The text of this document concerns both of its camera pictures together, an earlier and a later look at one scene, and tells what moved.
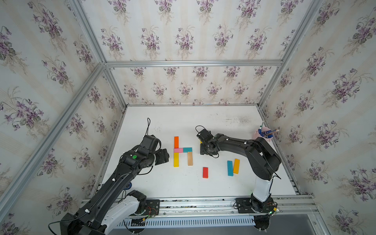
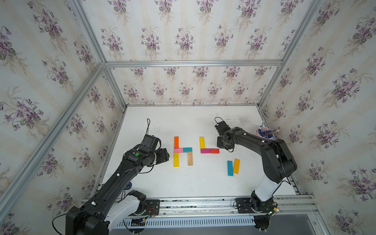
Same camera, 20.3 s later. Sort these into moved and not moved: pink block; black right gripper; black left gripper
Moved: black right gripper
Not moved: pink block; black left gripper
